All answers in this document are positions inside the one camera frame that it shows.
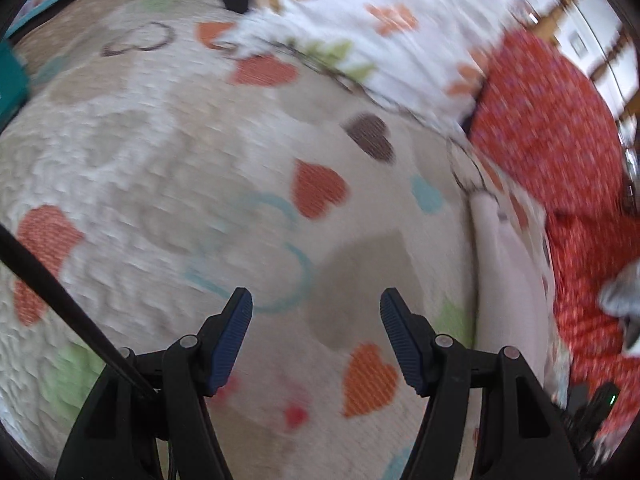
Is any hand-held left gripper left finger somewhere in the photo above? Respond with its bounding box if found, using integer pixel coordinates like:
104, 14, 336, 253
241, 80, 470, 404
54, 287, 254, 480

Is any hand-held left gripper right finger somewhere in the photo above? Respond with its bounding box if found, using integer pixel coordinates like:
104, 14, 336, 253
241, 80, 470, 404
379, 287, 583, 480

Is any grey cloth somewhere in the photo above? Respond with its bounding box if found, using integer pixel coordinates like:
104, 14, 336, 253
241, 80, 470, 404
599, 259, 640, 354

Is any cream heart print quilt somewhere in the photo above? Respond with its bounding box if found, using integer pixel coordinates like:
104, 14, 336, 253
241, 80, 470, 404
0, 0, 571, 480

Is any orange floral bed sheet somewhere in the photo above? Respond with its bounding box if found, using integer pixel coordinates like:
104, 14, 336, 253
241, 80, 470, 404
467, 27, 640, 461

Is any white floral pillow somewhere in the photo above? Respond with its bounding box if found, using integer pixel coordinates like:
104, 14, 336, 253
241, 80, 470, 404
215, 0, 538, 132

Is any teal box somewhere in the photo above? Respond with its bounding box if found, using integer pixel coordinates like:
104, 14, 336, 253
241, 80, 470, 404
0, 41, 32, 122

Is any wooden framed cabinet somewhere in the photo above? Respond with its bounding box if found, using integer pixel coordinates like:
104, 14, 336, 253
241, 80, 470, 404
500, 0, 640, 122

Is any black cable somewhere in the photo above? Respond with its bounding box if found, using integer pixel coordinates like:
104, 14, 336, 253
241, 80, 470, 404
0, 224, 178, 480

